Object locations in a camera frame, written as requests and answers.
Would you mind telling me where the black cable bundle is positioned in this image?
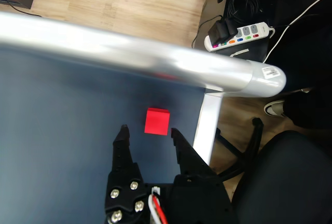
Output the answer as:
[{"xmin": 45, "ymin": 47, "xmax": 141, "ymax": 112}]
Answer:
[{"xmin": 217, "ymin": 0, "xmax": 269, "ymax": 25}]

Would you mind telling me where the black power adapter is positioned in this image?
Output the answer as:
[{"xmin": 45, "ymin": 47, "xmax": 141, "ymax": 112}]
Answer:
[{"xmin": 208, "ymin": 17, "xmax": 238, "ymax": 47}]

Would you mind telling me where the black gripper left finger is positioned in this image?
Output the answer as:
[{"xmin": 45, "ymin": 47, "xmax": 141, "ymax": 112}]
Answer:
[{"xmin": 104, "ymin": 124, "xmax": 150, "ymax": 224}]

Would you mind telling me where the white tape strip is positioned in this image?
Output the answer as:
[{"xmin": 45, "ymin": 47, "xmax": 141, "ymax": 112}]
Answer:
[{"xmin": 229, "ymin": 48, "xmax": 250, "ymax": 59}]

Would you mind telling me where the black office chair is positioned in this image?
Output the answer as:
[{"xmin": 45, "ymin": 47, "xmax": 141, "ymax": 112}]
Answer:
[{"xmin": 214, "ymin": 117, "xmax": 332, "ymax": 224}]

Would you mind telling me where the person's leg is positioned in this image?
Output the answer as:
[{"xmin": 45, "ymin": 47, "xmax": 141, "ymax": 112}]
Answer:
[{"xmin": 282, "ymin": 85, "xmax": 332, "ymax": 134}]

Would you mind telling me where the red white servo wire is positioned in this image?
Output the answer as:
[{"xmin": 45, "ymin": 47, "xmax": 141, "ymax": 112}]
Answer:
[{"xmin": 147, "ymin": 186, "xmax": 168, "ymax": 224}]

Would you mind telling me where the red cube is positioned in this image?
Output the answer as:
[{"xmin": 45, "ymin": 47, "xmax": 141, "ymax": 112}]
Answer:
[{"xmin": 144, "ymin": 107, "xmax": 171, "ymax": 136}]

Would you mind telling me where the thin black cable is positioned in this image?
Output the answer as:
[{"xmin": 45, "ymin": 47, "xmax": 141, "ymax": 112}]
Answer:
[
  {"xmin": 0, "ymin": 0, "xmax": 43, "ymax": 18},
  {"xmin": 191, "ymin": 14, "xmax": 224, "ymax": 49}
]

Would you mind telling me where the dark blue table mat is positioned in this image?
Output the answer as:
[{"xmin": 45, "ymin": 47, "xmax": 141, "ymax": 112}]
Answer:
[{"xmin": 0, "ymin": 47, "xmax": 208, "ymax": 224}]

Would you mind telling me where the white power strip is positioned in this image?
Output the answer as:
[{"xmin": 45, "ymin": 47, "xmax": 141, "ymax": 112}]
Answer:
[{"xmin": 204, "ymin": 21, "xmax": 276, "ymax": 52}]

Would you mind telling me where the white cable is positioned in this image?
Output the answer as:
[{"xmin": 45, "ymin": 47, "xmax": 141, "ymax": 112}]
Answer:
[{"xmin": 262, "ymin": 0, "xmax": 332, "ymax": 64}]

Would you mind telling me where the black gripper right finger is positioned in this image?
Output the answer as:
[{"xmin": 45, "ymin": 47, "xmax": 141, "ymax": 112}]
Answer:
[{"xmin": 168, "ymin": 128, "xmax": 234, "ymax": 224}]

